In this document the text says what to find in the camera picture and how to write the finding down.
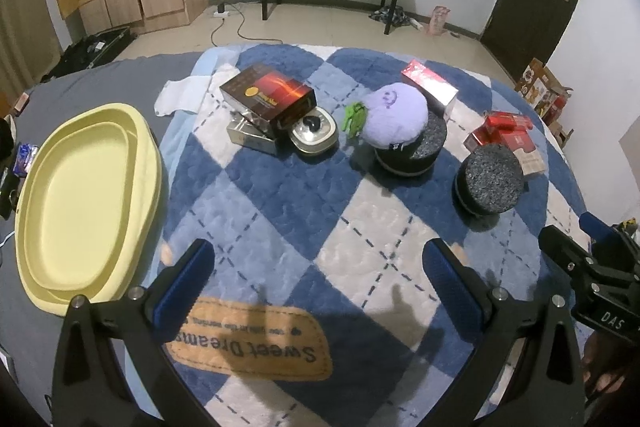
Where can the black foam puck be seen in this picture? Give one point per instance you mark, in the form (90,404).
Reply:
(490,181)
(418,157)

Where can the white cloth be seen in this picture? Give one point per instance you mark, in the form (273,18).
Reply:
(194,92)

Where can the pink red box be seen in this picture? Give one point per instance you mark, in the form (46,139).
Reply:
(440,94)

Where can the blue white checkered blanket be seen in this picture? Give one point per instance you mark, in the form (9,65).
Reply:
(341,239)

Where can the dark red orange box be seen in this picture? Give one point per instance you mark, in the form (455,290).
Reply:
(269,100)

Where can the purple plush toy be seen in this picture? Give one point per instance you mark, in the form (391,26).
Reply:
(393,116)

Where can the silver flat tin box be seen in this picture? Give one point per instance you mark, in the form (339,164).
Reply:
(243,133)

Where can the black foam puck front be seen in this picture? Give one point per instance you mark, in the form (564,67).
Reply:
(490,181)

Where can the dark clothes pile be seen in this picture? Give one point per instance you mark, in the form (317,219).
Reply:
(395,17)

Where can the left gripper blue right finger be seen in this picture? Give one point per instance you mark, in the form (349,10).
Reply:
(458,287)

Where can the red cigarette carton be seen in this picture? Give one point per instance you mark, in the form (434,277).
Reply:
(512,131)

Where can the cardboard box by wall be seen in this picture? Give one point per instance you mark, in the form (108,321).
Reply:
(543,92)

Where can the black foam puck rear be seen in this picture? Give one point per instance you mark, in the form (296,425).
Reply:
(418,157)

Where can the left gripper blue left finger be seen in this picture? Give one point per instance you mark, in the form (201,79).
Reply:
(176,289)

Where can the pink bag on floor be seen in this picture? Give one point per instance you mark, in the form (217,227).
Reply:
(438,20)

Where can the yellow oval tray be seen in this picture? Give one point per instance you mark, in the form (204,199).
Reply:
(86,207)

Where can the black case on floor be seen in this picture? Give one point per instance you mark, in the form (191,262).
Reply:
(91,51)

